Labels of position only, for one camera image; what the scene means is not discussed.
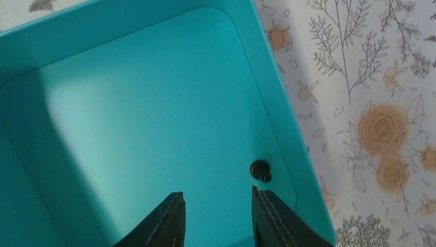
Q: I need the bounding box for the teal plastic tray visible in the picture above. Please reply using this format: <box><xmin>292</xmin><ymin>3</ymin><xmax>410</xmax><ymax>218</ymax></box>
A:
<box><xmin>1</xmin><ymin>1</ymin><xmax>336</xmax><ymax>246</ymax></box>

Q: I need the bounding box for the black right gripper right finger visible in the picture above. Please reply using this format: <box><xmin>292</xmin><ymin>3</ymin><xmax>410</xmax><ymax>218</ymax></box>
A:
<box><xmin>251</xmin><ymin>185</ymin><xmax>332</xmax><ymax>247</ymax></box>

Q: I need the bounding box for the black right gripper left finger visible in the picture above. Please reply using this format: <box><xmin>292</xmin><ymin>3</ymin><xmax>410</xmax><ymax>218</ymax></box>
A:
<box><xmin>114</xmin><ymin>191</ymin><xmax>186</xmax><ymax>247</ymax></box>

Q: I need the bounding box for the black pawn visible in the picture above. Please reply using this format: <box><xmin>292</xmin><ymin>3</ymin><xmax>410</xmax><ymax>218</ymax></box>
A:
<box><xmin>249</xmin><ymin>160</ymin><xmax>272</xmax><ymax>183</ymax></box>

